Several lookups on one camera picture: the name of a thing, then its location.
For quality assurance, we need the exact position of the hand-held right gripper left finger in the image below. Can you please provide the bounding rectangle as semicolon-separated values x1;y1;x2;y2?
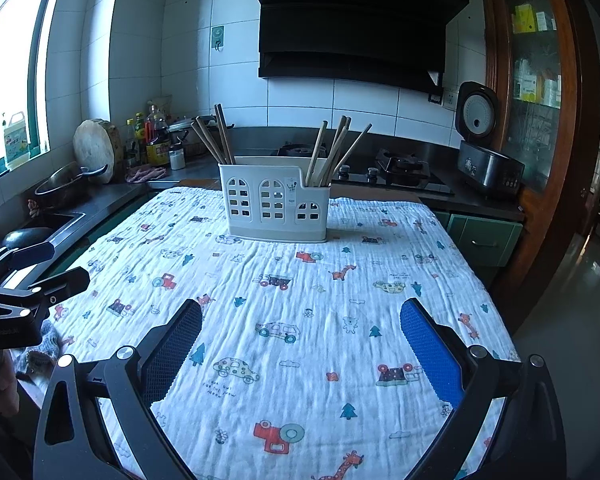
32;297;204;480

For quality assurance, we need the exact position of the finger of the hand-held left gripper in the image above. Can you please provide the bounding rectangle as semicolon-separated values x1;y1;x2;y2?
0;241;56;283
0;266;91;311

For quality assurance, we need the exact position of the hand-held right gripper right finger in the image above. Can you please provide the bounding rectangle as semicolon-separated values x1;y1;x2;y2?
399;297;567;480

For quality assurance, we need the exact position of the white plastic utensil holder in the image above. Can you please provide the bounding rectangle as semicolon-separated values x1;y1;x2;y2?
218;162;332;244

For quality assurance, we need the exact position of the person's left hand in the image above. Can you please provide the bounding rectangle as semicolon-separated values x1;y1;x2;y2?
0;351;22;417

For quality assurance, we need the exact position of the black wok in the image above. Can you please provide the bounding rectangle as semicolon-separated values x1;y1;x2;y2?
2;227;56;252

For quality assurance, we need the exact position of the grey patterned cloth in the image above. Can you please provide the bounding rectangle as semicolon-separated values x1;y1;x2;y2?
15;320;77;387

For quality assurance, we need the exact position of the steel sink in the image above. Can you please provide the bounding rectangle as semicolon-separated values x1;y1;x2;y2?
30;210;89;242

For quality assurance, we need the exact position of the steel pan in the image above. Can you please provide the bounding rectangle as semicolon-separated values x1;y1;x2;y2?
34;161;110;209

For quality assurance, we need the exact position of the detergent bottle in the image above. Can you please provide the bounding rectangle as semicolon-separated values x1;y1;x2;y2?
2;111;31;169

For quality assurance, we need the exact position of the round wooden cutting board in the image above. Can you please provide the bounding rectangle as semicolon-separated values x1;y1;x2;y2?
72;118;122;185

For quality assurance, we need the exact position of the green base cabinet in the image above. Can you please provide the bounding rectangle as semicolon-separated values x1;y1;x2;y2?
432;210;524;269

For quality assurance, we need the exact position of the pink cloth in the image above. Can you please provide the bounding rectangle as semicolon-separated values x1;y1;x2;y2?
124;163;169;184

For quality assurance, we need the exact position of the printed white blanket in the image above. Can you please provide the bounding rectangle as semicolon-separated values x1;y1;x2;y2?
10;186;522;480

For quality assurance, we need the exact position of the green-capped sauce bottle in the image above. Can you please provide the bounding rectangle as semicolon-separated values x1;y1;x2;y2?
133;112;147;166

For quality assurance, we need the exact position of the cooking oil bottle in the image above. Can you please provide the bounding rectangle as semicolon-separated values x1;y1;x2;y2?
144;103;170;166

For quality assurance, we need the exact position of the black gas stove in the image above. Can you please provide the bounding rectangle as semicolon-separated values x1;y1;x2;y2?
275;142;456;197

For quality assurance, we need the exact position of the steel pot with lid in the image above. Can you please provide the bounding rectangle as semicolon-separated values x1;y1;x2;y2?
167;115;217;159

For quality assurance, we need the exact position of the window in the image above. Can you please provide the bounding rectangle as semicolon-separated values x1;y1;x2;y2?
0;0;67;177

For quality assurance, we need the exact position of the black rice cooker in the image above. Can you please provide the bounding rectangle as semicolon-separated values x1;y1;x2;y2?
455;81;526;196

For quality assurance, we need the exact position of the wooden glass-door cabinet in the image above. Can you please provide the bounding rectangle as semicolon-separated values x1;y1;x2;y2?
477;0;600;313

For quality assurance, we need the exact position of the black range hood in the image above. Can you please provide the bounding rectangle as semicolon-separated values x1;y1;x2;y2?
244;0;470;95

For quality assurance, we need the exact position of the yellow box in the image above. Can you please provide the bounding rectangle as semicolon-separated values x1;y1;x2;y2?
510;4;537;35

